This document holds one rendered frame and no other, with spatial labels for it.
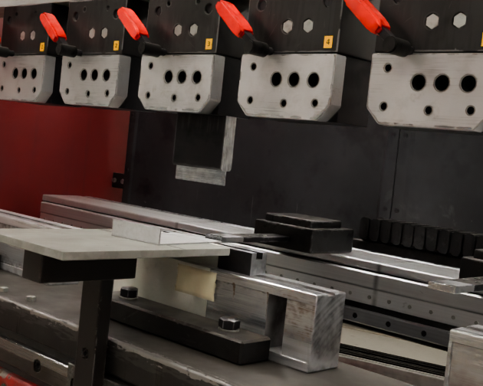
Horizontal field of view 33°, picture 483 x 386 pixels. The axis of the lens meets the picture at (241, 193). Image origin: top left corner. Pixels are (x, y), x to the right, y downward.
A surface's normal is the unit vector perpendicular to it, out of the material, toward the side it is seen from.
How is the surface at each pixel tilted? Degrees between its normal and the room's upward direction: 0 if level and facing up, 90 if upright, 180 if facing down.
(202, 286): 90
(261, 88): 90
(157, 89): 90
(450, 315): 90
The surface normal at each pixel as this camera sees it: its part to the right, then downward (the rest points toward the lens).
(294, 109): -0.69, -0.04
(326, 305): 0.72, 0.11
